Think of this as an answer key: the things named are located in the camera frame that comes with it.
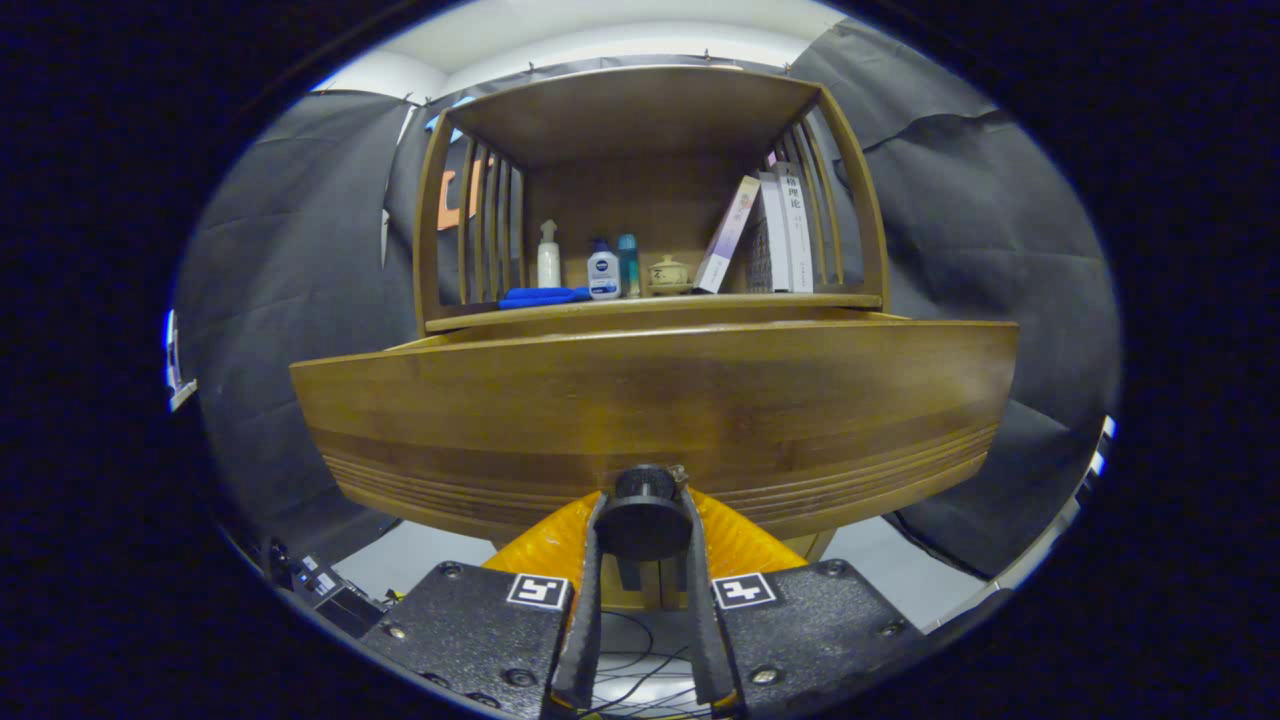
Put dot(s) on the blue cloth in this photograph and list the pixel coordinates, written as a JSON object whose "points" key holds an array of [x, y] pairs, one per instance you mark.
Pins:
{"points": [[540, 296]]}

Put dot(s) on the purple book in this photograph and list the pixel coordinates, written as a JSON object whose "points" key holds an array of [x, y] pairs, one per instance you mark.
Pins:
{"points": [[728, 235]]}

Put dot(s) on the white book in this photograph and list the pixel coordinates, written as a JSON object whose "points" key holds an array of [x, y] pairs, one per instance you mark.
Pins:
{"points": [[797, 230]]}

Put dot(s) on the cream lidded teacup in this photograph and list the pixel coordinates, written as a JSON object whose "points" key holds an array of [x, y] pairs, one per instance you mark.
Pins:
{"points": [[668, 274]]}

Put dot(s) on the wooden countertop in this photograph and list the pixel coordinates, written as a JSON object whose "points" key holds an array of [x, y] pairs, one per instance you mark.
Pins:
{"points": [[700, 303]]}

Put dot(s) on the patterned cover book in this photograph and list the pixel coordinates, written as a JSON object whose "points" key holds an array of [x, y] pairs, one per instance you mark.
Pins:
{"points": [[768, 240]]}

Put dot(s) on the black drawer knob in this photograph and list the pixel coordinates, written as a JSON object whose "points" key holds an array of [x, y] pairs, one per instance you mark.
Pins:
{"points": [[645, 520]]}

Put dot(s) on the wooden cabinet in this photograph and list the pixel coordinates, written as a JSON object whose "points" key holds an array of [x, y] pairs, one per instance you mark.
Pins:
{"points": [[640, 190]]}

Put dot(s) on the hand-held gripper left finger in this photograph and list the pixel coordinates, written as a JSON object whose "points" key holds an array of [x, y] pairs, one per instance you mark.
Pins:
{"points": [[585, 620]]}

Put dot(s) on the white pump bottle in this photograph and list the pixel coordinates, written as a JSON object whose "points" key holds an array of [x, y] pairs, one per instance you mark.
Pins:
{"points": [[548, 260]]}

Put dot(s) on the blue transparent bottle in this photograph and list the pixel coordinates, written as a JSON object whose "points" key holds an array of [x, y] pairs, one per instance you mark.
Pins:
{"points": [[629, 265]]}

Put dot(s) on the white lotion bottle blue cap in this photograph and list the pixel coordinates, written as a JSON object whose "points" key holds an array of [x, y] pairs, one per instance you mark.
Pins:
{"points": [[604, 275]]}

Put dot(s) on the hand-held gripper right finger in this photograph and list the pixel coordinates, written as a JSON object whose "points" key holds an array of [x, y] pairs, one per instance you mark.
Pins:
{"points": [[705, 640]]}

